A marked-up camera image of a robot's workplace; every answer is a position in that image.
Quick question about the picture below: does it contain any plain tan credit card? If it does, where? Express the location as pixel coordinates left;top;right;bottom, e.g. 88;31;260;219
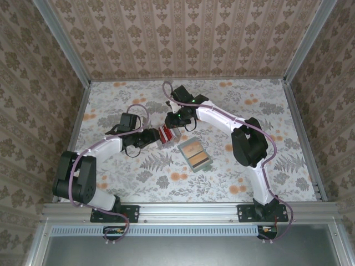
183;141;202;156

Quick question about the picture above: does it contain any grey green card holder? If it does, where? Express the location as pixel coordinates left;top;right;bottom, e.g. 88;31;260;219
176;136;214;175

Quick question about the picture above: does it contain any tan credit card dark stripe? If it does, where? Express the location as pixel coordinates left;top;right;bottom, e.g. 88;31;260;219
188;154;210;171

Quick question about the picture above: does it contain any black connector board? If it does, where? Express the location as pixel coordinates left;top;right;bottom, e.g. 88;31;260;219
256;224;278;241
102;226;126;241

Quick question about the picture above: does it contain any grey metal panel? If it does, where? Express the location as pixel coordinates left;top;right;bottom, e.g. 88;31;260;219
41;236;338;266

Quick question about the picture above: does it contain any black looped gripper cable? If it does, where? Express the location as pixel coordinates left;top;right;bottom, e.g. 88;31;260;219
124;144;142;158
184;117;198;132

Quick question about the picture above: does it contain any thin aluminium table end rail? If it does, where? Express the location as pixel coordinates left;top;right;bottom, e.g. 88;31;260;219
89;77;287;83

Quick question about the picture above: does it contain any aluminium table side rail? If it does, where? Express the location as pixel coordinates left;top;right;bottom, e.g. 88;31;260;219
284;79;328;203
52;80;92;204

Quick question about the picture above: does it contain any long aluminium mounting rail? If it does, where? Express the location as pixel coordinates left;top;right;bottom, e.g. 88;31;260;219
41;201;339;223

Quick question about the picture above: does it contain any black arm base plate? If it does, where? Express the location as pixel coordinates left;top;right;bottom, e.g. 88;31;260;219
237;204;290;223
90;204;140;223

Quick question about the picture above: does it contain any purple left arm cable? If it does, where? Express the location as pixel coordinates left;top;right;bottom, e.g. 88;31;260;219
68;104;152;246

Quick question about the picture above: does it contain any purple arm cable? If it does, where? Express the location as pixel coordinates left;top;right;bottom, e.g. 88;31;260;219
162;81;295;246
68;104;152;246

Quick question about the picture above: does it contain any white slotted cable duct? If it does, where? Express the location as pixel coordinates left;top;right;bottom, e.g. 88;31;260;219
51;224;280;237

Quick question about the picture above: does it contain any slanted aluminium frame post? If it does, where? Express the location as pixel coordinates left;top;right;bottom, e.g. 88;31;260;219
283;0;338;84
32;0;92;89

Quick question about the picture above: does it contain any aluminium lower frame profile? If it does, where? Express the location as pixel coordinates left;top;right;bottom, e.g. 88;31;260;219
328;218;350;266
26;218;53;266

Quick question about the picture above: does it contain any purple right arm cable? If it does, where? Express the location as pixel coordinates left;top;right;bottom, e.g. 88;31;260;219
162;81;295;246

